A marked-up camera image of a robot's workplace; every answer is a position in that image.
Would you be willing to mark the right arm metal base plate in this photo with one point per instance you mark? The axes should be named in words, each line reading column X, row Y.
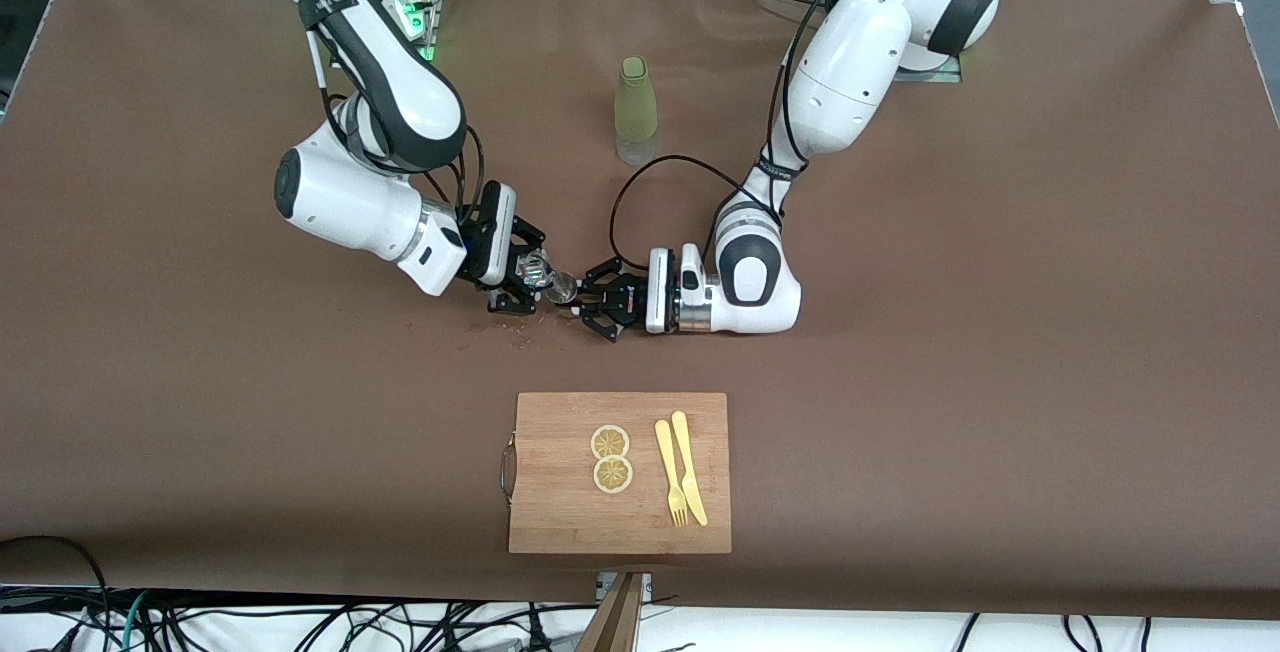
column 430, row 17

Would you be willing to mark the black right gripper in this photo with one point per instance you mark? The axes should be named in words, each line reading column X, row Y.
column 514, row 266

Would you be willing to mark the clear glass cup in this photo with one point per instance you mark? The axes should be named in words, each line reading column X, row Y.
column 538, row 270

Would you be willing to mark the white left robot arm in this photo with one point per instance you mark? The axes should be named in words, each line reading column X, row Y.
column 850, row 62

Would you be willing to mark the wooden cutting board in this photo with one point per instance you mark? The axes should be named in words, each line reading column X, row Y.
column 560, row 512

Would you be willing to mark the yellow plastic fork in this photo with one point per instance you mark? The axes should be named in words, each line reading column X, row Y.
column 668, row 462

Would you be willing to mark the yellow plastic knife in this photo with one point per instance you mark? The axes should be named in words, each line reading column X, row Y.
column 686, row 462

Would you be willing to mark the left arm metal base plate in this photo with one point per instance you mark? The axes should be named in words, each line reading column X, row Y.
column 935, row 74

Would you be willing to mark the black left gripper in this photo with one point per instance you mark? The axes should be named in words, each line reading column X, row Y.
column 627, row 303

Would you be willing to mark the olive green bottle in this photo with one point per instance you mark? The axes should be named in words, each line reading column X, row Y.
column 636, row 102

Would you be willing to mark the lemon slice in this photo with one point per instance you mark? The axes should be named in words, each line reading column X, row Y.
column 613, row 475
column 610, row 442

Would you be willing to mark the brown table cover sheet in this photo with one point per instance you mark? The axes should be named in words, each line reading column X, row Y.
column 900, row 432

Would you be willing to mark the metal jigger measuring cup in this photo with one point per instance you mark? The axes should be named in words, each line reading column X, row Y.
column 563, row 289

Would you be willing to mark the wooden post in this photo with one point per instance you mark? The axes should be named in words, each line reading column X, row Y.
column 612, row 622

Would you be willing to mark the liquid spill stain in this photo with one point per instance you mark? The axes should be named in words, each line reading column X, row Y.
column 520, row 327

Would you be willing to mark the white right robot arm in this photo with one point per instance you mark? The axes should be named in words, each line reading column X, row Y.
column 400, row 92

